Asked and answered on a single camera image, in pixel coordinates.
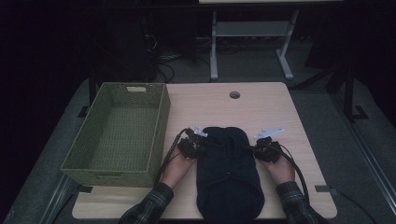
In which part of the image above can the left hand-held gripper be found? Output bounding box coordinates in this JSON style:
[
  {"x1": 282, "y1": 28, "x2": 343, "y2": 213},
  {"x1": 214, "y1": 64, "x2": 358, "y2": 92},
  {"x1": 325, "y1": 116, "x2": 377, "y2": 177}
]
[{"x1": 177, "y1": 125, "x2": 209, "y2": 161}]

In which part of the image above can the white metal desk frame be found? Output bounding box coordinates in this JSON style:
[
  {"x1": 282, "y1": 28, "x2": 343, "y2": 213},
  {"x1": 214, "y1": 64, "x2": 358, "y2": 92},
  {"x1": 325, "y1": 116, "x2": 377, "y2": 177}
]
[{"x1": 198, "y1": 0, "x2": 344, "y2": 81}]

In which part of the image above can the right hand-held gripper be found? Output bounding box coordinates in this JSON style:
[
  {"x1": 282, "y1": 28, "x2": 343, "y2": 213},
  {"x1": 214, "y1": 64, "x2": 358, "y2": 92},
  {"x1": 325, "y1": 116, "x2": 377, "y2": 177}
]
[{"x1": 252, "y1": 126, "x2": 285, "y2": 163}]

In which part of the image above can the bundle of black floor cables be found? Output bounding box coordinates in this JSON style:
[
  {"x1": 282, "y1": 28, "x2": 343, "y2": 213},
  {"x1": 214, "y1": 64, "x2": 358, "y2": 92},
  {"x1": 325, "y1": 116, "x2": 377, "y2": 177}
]
[{"x1": 141, "y1": 32, "x2": 213, "y2": 84}]

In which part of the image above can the right hand-held gripper black cable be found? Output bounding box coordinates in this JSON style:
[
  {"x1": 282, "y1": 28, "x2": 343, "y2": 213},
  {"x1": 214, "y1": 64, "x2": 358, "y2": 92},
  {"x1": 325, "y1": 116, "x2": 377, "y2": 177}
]
[{"x1": 270, "y1": 143, "x2": 311, "y2": 203}]

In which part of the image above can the green woven basket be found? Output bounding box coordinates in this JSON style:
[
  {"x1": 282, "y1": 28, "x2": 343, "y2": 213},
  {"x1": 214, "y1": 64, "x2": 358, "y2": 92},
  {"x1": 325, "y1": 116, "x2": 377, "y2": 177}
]
[{"x1": 60, "y1": 81, "x2": 172, "y2": 188}]

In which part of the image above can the left hand-held gripper black cable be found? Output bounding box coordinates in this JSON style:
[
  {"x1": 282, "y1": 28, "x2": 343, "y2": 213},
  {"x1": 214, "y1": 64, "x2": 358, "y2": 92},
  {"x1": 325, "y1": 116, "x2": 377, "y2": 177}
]
[{"x1": 153, "y1": 127, "x2": 191, "y2": 188}]

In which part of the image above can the hand-held gripper black cable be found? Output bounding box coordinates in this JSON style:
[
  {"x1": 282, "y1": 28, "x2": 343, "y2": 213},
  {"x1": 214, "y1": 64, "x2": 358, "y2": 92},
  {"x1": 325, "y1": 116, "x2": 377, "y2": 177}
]
[
  {"x1": 270, "y1": 143, "x2": 311, "y2": 203},
  {"x1": 153, "y1": 127, "x2": 191, "y2": 188}
]

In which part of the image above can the thin black cable with tape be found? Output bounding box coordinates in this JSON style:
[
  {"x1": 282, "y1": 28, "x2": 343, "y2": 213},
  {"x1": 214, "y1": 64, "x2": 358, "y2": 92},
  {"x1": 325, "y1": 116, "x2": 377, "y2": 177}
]
[{"x1": 314, "y1": 185, "x2": 379, "y2": 224}]

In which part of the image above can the person's right hand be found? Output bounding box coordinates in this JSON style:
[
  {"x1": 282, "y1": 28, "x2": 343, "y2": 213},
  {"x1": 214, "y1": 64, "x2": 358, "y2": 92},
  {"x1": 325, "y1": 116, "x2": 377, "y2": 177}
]
[{"x1": 262, "y1": 154, "x2": 296, "y2": 189}]

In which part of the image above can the black garment with fishbone print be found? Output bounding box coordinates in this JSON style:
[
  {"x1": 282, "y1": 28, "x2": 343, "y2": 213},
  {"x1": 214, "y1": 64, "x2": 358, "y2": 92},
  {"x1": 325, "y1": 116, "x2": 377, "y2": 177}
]
[{"x1": 195, "y1": 126, "x2": 265, "y2": 222}]

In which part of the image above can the person's left hand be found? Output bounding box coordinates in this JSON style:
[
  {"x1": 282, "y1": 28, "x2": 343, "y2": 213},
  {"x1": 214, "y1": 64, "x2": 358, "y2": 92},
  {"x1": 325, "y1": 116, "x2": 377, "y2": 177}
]
[{"x1": 160, "y1": 146, "x2": 198, "y2": 189}]

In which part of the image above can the aluminium floor rail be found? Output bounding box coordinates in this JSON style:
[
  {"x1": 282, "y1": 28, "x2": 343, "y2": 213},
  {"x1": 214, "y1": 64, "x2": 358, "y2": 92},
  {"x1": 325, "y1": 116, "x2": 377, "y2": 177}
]
[
  {"x1": 330, "y1": 92, "x2": 396, "y2": 217},
  {"x1": 38, "y1": 174, "x2": 80, "y2": 224}
]

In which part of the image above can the black metal stand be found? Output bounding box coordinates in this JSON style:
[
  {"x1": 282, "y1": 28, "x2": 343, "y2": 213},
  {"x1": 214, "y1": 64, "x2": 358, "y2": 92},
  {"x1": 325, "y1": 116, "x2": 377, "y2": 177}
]
[{"x1": 342, "y1": 63, "x2": 369, "y2": 123}]

